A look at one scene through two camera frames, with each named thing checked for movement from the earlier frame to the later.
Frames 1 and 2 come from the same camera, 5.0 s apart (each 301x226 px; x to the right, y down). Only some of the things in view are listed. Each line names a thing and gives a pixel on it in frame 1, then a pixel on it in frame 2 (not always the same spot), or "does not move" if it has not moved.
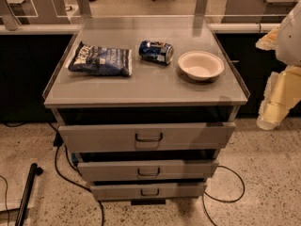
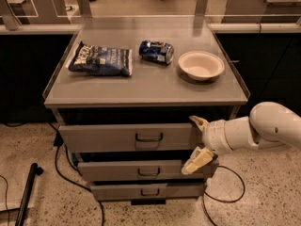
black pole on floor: [34, 170] does not move
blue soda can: [156, 51] does not move
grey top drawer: [147, 136] does not move
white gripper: [290, 40] to [213, 137]
